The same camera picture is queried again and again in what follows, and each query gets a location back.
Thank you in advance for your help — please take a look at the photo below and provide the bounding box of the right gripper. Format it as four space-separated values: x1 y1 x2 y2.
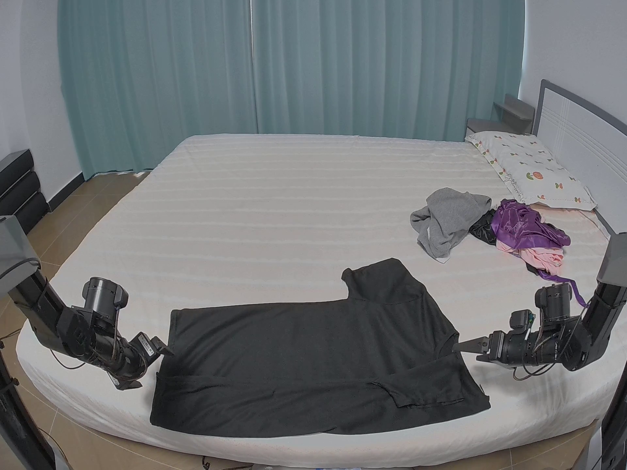
451 330 529 367

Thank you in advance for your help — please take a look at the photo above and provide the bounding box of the grey bedside table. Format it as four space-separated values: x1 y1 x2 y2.
465 93 536 142

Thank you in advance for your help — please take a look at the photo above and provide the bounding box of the grey garment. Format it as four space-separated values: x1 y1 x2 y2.
410 188 492 264

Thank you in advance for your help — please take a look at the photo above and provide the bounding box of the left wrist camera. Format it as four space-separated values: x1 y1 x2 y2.
133 331 172 361

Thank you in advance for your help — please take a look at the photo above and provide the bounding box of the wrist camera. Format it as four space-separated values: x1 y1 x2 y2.
508 310 539 336
133 331 172 361

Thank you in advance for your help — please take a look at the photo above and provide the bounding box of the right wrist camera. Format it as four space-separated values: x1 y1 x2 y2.
508 310 539 336

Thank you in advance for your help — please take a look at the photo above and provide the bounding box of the small black garment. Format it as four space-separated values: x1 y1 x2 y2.
469 210 499 245

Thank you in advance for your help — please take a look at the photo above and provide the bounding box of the bed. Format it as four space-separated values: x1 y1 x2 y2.
15 79 627 465

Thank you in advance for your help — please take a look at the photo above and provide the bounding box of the white printed pillow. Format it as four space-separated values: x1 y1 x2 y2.
465 130 599 211

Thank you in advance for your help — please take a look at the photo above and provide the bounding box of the pink garment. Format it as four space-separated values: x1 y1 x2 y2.
496 240 567 278

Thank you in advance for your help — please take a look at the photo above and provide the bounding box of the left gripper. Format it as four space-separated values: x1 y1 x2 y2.
110 347 164 391

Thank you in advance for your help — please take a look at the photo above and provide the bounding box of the black chest of drawers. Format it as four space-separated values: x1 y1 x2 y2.
0 149 50 237

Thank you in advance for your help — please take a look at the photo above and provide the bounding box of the black cable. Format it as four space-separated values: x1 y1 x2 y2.
511 362 556 381

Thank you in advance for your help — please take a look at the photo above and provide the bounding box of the blue-green curtain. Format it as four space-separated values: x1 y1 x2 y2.
58 0 257 181
250 0 524 142

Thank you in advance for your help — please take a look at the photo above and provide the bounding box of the pale pink pillow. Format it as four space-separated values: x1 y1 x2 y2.
529 203 611 237

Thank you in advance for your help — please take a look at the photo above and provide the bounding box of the purple garment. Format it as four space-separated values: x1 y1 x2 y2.
492 199 588 308

